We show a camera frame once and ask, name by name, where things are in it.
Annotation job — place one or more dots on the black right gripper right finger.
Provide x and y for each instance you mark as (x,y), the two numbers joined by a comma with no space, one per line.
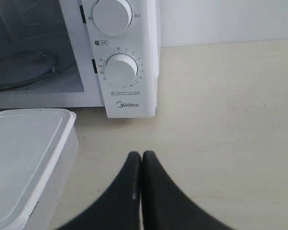
(165,206)

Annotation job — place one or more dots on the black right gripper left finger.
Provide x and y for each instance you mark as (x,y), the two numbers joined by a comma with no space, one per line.
(118,207)

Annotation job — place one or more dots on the white plastic lidded container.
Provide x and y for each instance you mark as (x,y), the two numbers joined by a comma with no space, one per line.
(37,151)

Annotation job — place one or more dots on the white Midea microwave oven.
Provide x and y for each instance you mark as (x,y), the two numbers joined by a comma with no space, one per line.
(66,28)

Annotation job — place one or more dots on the white lower timer knob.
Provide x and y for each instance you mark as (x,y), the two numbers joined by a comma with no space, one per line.
(120,70)

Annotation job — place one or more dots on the glass turntable plate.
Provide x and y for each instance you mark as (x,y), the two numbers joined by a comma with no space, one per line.
(22,68)

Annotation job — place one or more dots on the white upper power knob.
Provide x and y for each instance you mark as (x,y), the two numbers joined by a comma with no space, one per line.
(112,17)

